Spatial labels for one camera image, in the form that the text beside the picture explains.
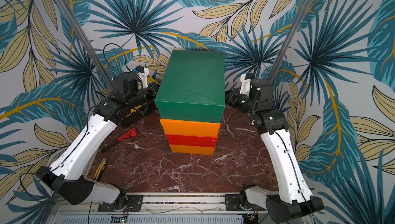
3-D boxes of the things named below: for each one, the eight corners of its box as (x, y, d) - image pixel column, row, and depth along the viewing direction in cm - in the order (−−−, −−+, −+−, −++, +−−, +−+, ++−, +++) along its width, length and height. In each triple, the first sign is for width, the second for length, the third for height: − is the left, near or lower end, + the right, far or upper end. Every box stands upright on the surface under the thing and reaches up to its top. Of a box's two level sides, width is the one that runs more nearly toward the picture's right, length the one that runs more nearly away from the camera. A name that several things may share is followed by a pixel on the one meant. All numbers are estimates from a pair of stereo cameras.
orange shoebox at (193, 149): (170, 153, 91) (168, 150, 88) (171, 146, 94) (170, 142, 90) (214, 155, 91) (215, 152, 87) (214, 148, 94) (215, 145, 90)
